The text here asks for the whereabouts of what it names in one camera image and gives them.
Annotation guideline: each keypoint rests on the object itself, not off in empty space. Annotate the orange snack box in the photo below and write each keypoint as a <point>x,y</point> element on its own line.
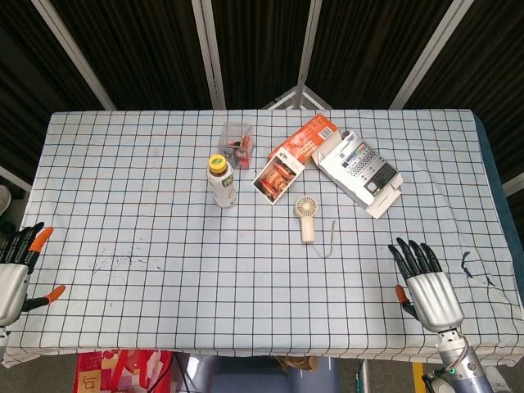
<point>295,157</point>

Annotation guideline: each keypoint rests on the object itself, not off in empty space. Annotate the milk tea bottle yellow cap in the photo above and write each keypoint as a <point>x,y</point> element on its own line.
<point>221,182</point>

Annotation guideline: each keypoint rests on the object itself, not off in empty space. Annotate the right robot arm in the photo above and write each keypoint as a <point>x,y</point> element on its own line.
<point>458,360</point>

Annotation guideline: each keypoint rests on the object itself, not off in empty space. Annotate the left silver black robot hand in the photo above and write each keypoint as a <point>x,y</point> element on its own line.
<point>10,282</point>

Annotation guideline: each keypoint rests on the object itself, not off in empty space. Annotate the clear plastic box with clips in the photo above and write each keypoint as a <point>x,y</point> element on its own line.
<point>236,144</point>

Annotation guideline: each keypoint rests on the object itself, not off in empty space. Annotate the white checkered tablecloth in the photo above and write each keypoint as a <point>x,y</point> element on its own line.
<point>262,254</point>

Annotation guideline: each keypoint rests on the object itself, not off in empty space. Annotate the red patterned bag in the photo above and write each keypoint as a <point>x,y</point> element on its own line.
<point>123,370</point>

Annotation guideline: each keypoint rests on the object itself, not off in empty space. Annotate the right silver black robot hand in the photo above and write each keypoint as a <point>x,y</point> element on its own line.
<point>433,292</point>

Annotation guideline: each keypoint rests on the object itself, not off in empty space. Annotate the white metal frame stand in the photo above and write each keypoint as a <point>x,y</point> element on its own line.
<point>300,98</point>

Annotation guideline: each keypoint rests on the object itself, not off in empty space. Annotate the cream handheld fan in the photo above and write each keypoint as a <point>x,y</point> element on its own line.
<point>306,217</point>

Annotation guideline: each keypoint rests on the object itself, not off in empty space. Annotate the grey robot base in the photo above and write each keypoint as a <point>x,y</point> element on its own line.
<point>254,374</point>

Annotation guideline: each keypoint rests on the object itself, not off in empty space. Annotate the white open cardboard box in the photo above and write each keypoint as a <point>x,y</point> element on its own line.
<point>360,172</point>

